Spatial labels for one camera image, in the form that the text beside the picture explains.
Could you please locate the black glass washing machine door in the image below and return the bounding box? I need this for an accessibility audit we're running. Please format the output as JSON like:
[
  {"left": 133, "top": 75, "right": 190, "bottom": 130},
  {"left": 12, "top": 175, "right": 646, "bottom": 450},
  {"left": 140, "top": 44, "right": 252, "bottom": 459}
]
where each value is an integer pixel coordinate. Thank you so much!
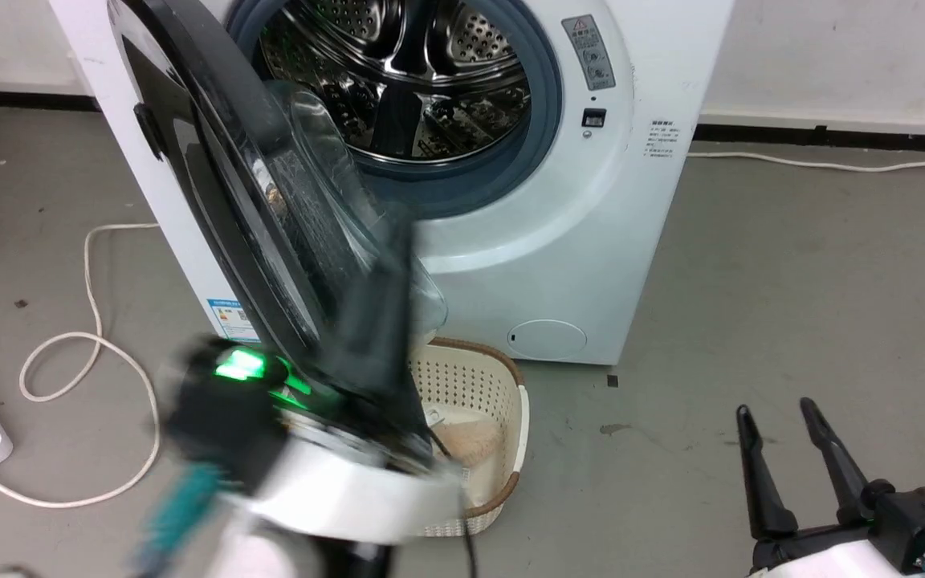
[{"left": 107, "top": 0, "right": 448, "bottom": 402}]

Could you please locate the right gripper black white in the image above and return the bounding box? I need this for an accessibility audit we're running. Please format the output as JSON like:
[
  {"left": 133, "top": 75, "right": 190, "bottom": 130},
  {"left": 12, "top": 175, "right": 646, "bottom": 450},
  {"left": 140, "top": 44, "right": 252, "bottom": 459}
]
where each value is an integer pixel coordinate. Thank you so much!
[{"left": 736, "top": 397, "right": 925, "bottom": 578}]

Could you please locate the grey rubber door gasket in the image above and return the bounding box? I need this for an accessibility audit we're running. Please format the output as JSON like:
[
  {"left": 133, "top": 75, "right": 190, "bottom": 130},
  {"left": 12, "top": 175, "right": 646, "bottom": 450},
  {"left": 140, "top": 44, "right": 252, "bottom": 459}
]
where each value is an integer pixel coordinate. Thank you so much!
[{"left": 226, "top": 0, "right": 564, "bottom": 220}]

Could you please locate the blue white energy label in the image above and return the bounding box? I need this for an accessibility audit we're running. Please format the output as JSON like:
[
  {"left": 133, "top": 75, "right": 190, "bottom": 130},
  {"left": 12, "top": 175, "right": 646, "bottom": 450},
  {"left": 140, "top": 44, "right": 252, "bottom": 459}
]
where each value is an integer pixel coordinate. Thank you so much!
[{"left": 207, "top": 299, "right": 259, "bottom": 343}]

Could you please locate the grey warning sticker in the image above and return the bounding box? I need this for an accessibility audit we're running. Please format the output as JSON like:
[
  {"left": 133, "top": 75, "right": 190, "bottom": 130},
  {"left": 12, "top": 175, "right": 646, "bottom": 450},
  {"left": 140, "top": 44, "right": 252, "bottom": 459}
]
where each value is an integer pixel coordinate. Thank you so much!
[{"left": 561, "top": 14, "right": 617, "bottom": 92}]

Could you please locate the beige cloth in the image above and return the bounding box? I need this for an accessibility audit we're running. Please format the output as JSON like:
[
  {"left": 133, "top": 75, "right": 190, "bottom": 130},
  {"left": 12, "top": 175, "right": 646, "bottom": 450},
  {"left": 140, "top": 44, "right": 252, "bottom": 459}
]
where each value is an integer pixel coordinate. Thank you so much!
[{"left": 429, "top": 404, "right": 505, "bottom": 486}]

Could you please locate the long white floor cable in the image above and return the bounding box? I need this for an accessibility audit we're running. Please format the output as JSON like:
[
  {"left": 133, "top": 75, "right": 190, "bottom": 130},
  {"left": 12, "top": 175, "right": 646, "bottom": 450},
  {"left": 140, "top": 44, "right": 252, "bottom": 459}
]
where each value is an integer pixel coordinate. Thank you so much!
[{"left": 687, "top": 150, "right": 925, "bottom": 174}]

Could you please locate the cream perforated laundry basket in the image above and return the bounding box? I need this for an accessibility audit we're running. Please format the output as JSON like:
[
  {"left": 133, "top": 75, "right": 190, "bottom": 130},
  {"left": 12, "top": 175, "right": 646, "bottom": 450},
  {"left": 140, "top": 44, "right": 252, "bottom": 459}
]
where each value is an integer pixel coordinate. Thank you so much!
[{"left": 406, "top": 337, "right": 530, "bottom": 538}]

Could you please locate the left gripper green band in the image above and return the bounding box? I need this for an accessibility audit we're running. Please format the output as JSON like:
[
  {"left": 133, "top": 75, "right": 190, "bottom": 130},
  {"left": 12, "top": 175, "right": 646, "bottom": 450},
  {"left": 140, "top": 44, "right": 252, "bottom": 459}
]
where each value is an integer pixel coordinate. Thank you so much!
[{"left": 159, "top": 202, "right": 465, "bottom": 548}]

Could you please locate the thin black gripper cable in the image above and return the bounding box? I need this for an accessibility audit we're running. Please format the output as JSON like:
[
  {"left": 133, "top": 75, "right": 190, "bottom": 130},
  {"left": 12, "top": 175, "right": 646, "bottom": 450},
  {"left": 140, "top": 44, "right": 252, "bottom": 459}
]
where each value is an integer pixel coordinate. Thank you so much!
[{"left": 429, "top": 429, "right": 479, "bottom": 578}]

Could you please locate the round white filter cover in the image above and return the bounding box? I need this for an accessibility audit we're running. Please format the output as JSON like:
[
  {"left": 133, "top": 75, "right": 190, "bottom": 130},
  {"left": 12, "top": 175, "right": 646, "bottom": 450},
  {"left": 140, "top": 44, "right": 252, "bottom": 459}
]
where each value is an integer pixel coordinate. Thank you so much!
[{"left": 508, "top": 320, "right": 589, "bottom": 360}]

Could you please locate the perforated steel washer drum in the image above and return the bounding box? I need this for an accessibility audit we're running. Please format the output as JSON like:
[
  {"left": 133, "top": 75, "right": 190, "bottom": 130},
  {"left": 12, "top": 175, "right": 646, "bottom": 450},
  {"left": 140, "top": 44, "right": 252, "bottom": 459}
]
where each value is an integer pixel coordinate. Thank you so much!
[{"left": 258, "top": 0, "right": 532, "bottom": 166}]

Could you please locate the white front-load washing machine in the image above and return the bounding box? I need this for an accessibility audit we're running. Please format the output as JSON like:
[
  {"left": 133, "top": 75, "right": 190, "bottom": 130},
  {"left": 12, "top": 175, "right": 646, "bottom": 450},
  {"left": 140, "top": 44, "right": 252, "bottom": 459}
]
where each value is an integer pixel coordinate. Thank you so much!
[{"left": 49, "top": 0, "right": 736, "bottom": 367}]

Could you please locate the looped white power cable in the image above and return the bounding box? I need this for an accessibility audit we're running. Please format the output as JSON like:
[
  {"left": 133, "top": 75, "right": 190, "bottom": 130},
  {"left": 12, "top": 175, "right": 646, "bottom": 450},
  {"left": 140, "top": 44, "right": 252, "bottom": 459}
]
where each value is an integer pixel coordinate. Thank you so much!
[{"left": 0, "top": 222, "right": 163, "bottom": 510}]

